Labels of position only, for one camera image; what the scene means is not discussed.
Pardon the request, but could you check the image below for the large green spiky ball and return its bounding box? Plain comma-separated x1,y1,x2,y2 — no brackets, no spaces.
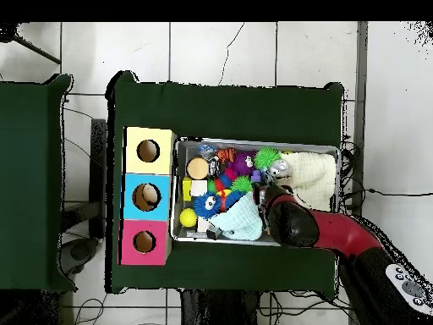
253,147,282,172

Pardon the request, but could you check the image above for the purple spiky ball with eyes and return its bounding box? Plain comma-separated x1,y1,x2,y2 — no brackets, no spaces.
232,151,257,176

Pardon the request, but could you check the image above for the round wooden disc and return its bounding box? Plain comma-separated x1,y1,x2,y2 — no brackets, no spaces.
187,157,211,180

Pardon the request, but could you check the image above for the mint green knit cloth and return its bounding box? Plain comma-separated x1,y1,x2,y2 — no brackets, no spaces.
215,192,265,241

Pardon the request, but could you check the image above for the orange tiger striped toy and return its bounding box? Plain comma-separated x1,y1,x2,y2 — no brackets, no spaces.
216,147,238,163

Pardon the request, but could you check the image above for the small green spiky ball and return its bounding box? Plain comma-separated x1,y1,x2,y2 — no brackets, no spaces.
230,175,257,194

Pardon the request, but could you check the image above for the yellow ball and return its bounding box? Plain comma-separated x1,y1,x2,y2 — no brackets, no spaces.
178,207,198,228

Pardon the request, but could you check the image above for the green cloth side table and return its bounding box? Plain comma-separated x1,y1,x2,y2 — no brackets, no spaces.
0,73,75,294

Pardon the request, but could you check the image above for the blue fuzzy ball with eyes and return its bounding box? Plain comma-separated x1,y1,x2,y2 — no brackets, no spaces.
192,192,223,219

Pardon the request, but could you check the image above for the cream waffle cloth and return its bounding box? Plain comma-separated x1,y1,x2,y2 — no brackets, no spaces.
283,151,337,211

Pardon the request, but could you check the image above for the clear mesh bin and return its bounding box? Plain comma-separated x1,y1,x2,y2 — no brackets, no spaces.
171,138,342,250

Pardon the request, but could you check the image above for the wooden box with three holes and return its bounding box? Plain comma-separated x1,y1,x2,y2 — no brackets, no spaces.
118,125,177,267

